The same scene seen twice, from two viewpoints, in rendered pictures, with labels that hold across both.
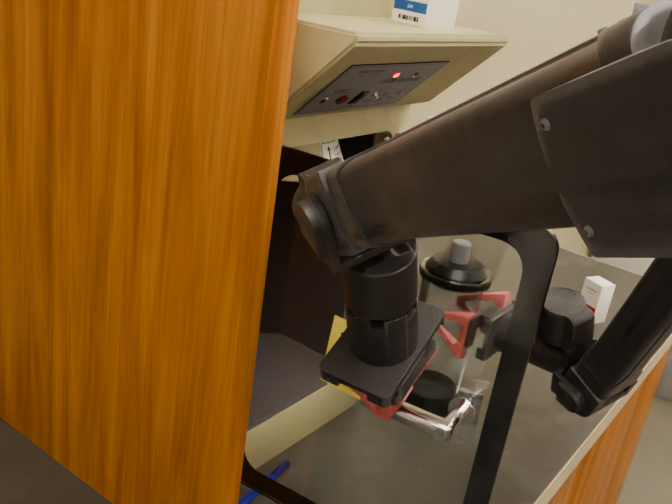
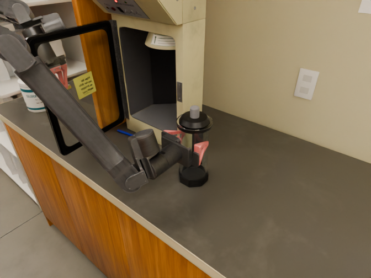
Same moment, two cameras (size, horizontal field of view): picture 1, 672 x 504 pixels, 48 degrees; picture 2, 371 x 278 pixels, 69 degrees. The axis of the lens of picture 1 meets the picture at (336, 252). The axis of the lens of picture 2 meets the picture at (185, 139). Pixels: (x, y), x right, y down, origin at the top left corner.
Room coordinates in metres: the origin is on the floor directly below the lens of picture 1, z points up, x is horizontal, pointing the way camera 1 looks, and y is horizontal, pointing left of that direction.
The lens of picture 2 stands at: (1.09, -0.87, 1.57)
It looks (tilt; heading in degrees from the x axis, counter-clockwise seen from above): 34 degrees down; 96
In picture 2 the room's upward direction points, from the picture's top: straight up
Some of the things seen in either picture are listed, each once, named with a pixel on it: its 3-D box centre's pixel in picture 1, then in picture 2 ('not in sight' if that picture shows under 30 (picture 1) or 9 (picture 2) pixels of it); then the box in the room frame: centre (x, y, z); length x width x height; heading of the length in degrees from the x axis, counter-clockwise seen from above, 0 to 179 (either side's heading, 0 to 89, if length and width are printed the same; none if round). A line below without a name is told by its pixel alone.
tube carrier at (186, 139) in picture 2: not in sight; (194, 149); (1.04, -0.18, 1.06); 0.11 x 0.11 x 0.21
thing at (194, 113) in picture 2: not in sight; (194, 117); (1.04, -0.18, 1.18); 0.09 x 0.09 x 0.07
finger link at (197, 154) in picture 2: not in sight; (195, 148); (1.05, -0.23, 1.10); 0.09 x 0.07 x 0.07; 57
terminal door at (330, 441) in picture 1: (362, 373); (85, 89); (0.66, -0.04, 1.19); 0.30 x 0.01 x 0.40; 62
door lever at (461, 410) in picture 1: (416, 407); not in sight; (0.60, -0.09, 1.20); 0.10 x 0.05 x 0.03; 62
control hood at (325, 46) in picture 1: (390, 72); (127, 1); (0.83, -0.03, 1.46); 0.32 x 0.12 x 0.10; 147
